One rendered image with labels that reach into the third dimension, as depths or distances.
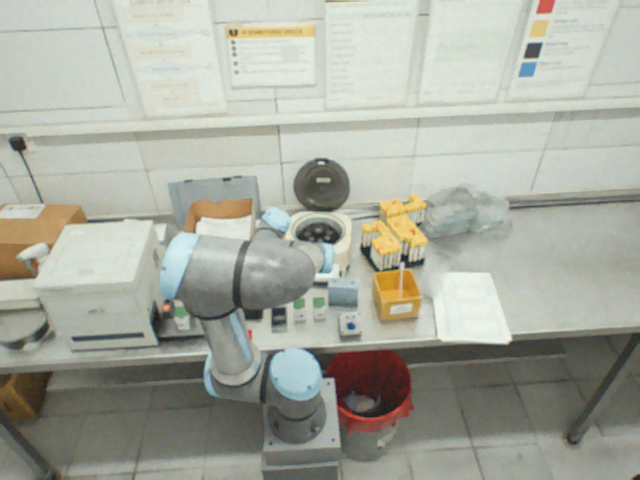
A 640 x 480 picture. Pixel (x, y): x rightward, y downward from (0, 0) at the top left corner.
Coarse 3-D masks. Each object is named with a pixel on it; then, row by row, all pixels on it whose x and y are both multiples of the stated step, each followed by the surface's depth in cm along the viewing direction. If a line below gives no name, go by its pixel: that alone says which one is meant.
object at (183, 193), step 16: (240, 176) 185; (256, 176) 186; (176, 192) 186; (192, 192) 186; (208, 192) 187; (224, 192) 188; (240, 192) 188; (256, 192) 189; (176, 208) 190; (256, 208) 192
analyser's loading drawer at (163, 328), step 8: (160, 320) 153; (168, 320) 153; (192, 320) 149; (160, 328) 150; (168, 328) 150; (176, 328) 148; (192, 328) 149; (200, 328) 150; (160, 336) 149; (168, 336) 150
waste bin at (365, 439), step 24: (336, 360) 197; (360, 360) 204; (384, 360) 203; (336, 384) 200; (360, 384) 212; (384, 384) 208; (408, 384) 187; (408, 408) 185; (360, 432) 184; (384, 432) 189; (360, 456) 203
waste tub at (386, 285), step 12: (384, 276) 160; (396, 276) 161; (408, 276) 162; (372, 288) 163; (384, 288) 164; (396, 288) 165; (408, 288) 164; (384, 300) 162; (396, 300) 150; (408, 300) 150; (420, 300) 151; (384, 312) 153; (396, 312) 153; (408, 312) 154
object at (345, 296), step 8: (328, 280) 157; (336, 280) 157; (344, 280) 157; (352, 280) 157; (328, 288) 156; (336, 288) 155; (344, 288) 155; (352, 288) 155; (328, 296) 158; (336, 296) 158; (344, 296) 158; (352, 296) 157; (328, 304) 161; (336, 304) 160; (344, 304) 160; (352, 304) 160
